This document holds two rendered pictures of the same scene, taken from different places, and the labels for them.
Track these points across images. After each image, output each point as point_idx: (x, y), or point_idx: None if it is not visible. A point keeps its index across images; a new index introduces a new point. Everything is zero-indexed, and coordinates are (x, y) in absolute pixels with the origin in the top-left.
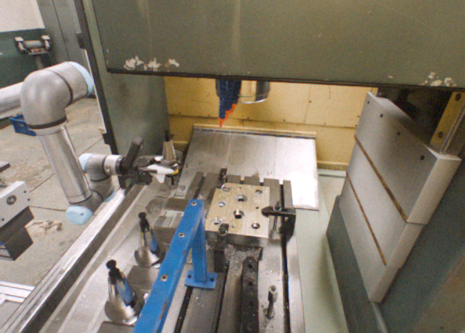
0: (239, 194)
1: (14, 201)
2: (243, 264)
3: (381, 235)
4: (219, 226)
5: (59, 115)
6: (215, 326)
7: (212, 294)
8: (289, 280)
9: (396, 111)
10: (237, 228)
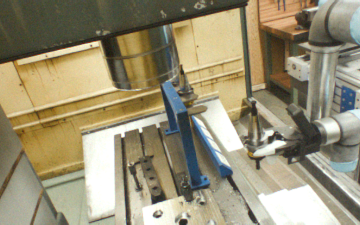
0: None
1: None
2: (160, 186)
3: (32, 195)
4: (191, 190)
5: (311, 37)
6: (174, 177)
7: None
8: (124, 214)
9: None
10: (175, 203)
